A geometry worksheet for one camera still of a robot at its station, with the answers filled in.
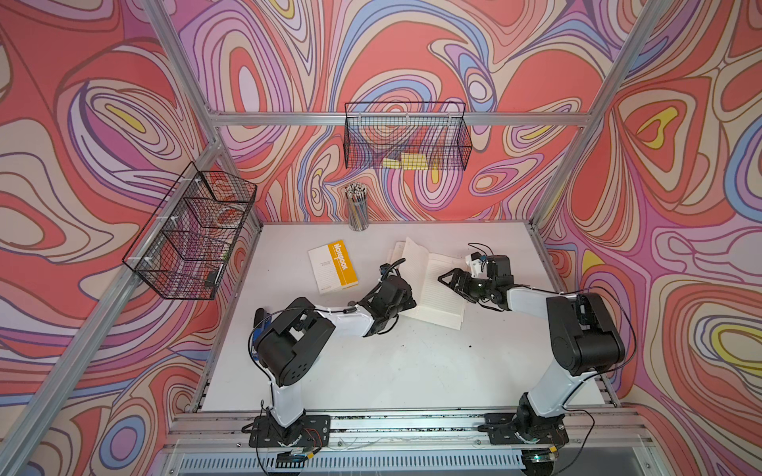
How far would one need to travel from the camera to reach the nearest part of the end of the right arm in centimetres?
75

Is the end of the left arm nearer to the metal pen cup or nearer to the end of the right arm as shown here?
the end of the right arm

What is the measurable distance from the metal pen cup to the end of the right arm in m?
0.41

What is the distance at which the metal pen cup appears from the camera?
107 cm
